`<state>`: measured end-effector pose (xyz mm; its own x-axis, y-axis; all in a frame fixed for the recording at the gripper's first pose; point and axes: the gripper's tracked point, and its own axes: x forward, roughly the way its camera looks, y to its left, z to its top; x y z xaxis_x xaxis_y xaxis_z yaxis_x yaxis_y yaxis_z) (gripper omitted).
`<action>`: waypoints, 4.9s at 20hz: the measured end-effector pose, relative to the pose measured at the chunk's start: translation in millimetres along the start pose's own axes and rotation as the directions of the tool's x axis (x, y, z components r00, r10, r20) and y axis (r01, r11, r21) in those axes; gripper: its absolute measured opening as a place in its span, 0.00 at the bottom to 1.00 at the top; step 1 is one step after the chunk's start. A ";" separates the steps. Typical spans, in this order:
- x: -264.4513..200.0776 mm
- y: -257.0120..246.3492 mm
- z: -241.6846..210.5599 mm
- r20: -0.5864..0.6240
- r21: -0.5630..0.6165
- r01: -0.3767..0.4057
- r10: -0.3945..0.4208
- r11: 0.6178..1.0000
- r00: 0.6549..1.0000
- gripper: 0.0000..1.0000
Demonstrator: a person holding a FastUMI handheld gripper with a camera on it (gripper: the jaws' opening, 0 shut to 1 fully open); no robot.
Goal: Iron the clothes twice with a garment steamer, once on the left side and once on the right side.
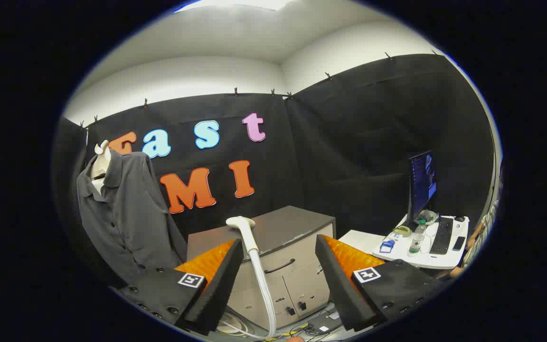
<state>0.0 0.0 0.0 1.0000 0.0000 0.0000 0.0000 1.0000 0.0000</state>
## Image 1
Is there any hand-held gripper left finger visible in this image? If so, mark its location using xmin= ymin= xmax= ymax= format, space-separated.
xmin=114 ymin=238 xmax=245 ymax=335

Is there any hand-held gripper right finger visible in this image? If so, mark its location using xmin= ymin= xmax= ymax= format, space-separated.
xmin=315 ymin=234 xmax=447 ymax=332

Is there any white garment steamer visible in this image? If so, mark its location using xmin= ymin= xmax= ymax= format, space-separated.
xmin=219 ymin=216 xmax=278 ymax=341

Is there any grey collared shirt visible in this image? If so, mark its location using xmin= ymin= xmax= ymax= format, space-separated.
xmin=76 ymin=150 xmax=189 ymax=285

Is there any grey cabinet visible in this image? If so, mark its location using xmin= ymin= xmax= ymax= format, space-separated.
xmin=186 ymin=205 xmax=337 ymax=333

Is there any clear water bottle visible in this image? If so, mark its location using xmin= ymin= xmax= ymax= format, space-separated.
xmin=409 ymin=219 xmax=427 ymax=257

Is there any white computer desk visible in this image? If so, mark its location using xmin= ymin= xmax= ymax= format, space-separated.
xmin=372 ymin=216 xmax=471 ymax=270

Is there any black keyboard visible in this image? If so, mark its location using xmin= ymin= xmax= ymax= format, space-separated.
xmin=429 ymin=217 xmax=454 ymax=256

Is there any computer monitor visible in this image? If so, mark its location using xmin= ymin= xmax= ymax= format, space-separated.
xmin=406 ymin=151 xmax=438 ymax=224

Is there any black backdrop cloth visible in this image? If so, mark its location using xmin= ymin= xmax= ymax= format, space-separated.
xmin=53 ymin=53 xmax=500 ymax=285

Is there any cream mannequin hanger form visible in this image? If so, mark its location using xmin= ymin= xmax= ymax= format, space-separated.
xmin=91 ymin=140 xmax=113 ymax=182

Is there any black box with cables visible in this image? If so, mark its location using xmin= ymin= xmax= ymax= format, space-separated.
xmin=308 ymin=311 xmax=343 ymax=334

